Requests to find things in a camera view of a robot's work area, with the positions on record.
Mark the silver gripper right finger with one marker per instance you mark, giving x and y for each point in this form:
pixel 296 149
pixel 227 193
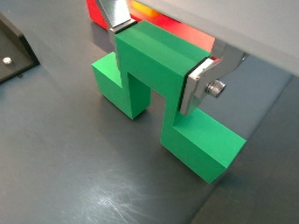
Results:
pixel 203 79

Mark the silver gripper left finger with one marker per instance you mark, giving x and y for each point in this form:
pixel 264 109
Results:
pixel 117 18

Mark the green arch-shaped block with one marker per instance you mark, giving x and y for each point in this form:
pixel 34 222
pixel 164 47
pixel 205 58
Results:
pixel 149 63

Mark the yellow long block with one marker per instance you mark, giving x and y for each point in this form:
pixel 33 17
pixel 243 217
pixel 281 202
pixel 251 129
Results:
pixel 144 9

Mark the black angled bracket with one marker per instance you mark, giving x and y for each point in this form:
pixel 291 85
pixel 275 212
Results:
pixel 17 57

